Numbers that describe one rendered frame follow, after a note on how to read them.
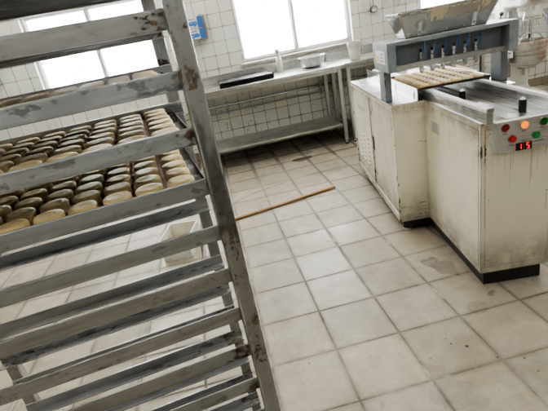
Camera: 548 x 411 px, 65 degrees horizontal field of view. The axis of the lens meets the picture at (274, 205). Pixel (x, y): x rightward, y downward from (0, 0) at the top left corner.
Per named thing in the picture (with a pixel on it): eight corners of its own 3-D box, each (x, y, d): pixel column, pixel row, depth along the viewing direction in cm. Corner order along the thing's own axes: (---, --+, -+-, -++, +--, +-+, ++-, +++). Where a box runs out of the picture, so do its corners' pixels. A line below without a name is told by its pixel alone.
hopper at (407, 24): (386, 40, 262) (384, 15, 257) (477, 22, 259) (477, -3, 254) (399, 41, 235) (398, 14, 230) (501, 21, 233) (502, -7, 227)
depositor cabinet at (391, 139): (360, 173, 396) (350, 81, 365) (437, 159, 393) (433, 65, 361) (401, 234, 278) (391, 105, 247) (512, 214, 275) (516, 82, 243)
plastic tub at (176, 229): (193, 258, 301) (187, 237, 295) (164, 262, 304) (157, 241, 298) (202, 238, 329) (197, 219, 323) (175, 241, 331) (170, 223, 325)
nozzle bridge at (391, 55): (377, 97, 277) (372, 42, 264) (488, 76, 274) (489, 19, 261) (391, 106, 247) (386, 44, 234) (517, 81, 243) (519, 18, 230)
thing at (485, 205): (429, 228, 278) (422, 90, 245) (482, 219, 277) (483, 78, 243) (479, 289, 213) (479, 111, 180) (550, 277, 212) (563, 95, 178)
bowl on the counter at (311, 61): (302, 71, 477) (300, 59, 472) (295, 69, 507) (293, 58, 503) (330, 64, 480) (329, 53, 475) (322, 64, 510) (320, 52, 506)
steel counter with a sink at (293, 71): (208, 175, 479) (179, 63, 433) (206, 160, 543) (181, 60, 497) (488, 112, 510) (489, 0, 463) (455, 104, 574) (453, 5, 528)
